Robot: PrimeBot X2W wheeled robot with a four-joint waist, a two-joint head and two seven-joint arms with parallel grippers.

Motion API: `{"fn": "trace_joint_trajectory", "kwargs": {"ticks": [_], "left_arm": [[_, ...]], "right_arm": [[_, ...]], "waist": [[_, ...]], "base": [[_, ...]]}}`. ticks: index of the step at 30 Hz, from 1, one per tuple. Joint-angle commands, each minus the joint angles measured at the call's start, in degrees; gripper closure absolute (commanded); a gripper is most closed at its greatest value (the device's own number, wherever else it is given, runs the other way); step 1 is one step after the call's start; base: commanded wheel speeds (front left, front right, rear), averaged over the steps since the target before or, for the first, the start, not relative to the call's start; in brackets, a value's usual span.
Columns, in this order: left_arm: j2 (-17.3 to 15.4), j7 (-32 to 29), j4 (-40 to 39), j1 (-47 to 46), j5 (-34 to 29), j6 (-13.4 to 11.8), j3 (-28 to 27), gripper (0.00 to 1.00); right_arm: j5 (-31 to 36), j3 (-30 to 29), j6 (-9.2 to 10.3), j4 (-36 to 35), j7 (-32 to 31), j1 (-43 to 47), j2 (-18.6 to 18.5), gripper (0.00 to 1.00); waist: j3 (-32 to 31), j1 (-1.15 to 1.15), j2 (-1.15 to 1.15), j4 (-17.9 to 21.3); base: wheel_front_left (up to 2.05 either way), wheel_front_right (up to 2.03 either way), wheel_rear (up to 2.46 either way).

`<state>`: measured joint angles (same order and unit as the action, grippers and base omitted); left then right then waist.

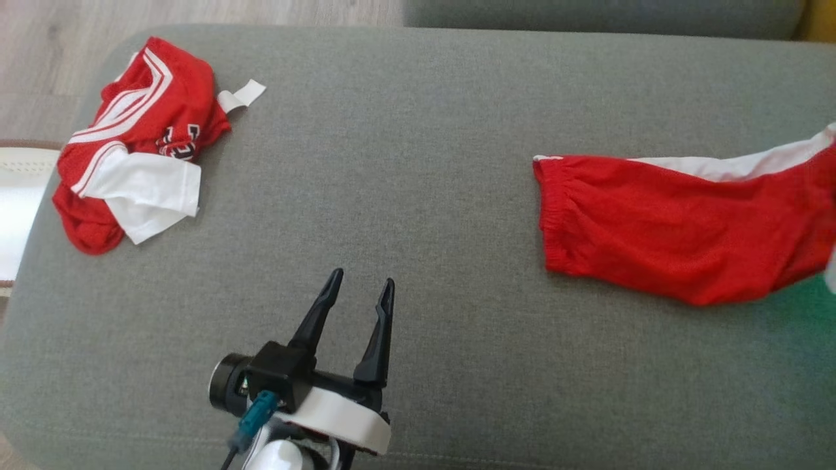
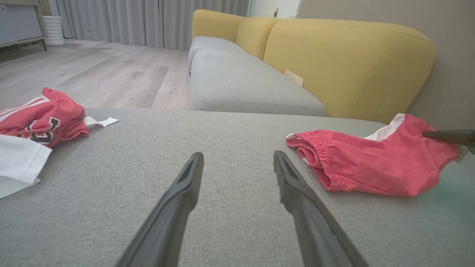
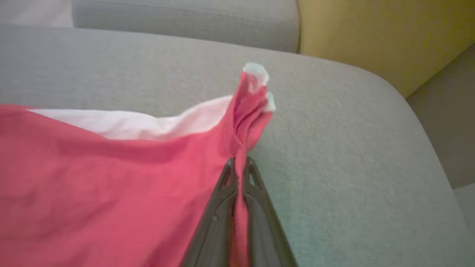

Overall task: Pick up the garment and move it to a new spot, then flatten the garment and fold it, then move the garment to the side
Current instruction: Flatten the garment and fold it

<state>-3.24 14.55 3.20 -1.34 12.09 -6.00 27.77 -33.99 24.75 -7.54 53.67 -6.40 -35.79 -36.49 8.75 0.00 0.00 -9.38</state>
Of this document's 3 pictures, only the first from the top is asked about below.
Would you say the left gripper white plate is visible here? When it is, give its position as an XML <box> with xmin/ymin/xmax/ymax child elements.
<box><xmin>274</xmin><ymin>268</ymin><xmax>396</xmax><ymax>456</ymax></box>

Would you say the red shorts white stripe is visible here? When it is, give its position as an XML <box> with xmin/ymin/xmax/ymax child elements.
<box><xmin>532</xmin><ymin>123</ymin><xmax>836</xmax><ymax>307</ymax></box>

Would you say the red basketball jersey number 23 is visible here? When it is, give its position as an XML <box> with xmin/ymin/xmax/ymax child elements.
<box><xmin>52</xmin><ymin>37</ymin><xmax>267</xmax><ymax>255</ymax></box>

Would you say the large grey sofa seat cushion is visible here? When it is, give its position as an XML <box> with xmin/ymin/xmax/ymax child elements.
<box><xmin>0</xmin><ymin>25</ymin><xmax>836</xmax><ymax>470</ymax></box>

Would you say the yellow cushion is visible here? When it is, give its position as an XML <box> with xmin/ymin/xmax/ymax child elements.
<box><xmin>794</xmin><ymin>0</ymin><xmax>836</xmax><ymax>44</ymax></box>

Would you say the white laundry basket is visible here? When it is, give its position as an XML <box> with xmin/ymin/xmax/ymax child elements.
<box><xmin>0</xmin><ymin>140</ymin><xmax>63</xmax><ymax>298</ymax></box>

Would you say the small grey sofa cushion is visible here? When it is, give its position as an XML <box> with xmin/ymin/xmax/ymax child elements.
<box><xmin>404</xmin><ymin>0</ymin><xmax>807</xmax><ymax>41</ymax></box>

